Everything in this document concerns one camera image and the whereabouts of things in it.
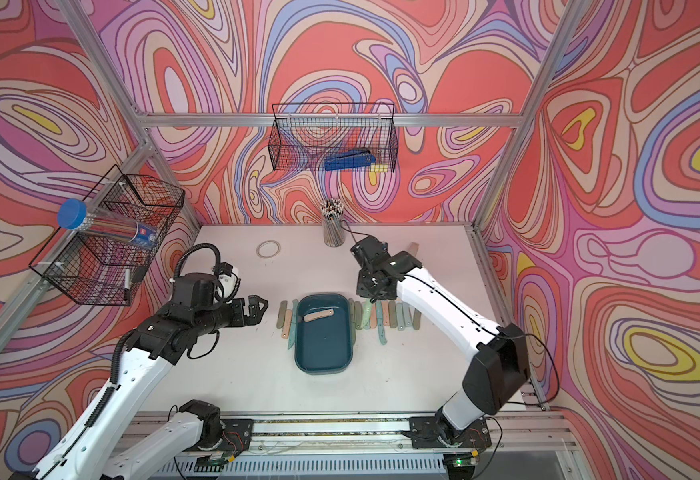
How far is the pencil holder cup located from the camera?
3.38 feet

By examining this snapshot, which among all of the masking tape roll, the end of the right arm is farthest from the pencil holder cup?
the end of the right arm

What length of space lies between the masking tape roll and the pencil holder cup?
0.19 metres

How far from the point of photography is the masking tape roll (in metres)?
1.13
